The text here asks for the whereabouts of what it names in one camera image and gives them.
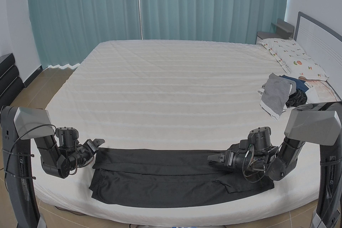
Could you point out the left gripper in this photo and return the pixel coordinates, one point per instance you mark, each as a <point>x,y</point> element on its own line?
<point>86,152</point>

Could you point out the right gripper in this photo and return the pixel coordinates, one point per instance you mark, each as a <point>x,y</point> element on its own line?
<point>235,159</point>

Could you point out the black garment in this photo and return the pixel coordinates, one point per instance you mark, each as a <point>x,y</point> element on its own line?
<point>165,176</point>

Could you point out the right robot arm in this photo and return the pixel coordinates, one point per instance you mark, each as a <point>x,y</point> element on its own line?
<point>327,141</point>

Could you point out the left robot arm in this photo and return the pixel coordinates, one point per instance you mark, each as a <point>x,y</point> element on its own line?
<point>18,157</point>

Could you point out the bed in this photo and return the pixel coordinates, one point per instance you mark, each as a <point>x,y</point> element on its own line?
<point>165,93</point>

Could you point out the pile of clothes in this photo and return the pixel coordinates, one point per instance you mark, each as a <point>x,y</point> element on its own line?
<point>298,93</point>

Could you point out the grey shorts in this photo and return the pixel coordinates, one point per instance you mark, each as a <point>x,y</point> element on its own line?
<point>275,93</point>

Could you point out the black chest of drawers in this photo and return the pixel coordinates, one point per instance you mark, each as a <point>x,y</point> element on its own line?
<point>9,77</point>

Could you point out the white printed pillow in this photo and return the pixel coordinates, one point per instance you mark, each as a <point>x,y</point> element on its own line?
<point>294,57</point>

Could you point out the pale pink printed cloth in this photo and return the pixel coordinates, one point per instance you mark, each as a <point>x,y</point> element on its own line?
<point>324,89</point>

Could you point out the grey bedside table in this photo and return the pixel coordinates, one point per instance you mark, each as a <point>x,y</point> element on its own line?
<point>277,30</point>

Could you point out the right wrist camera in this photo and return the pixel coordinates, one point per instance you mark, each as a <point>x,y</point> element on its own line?
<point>241,146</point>

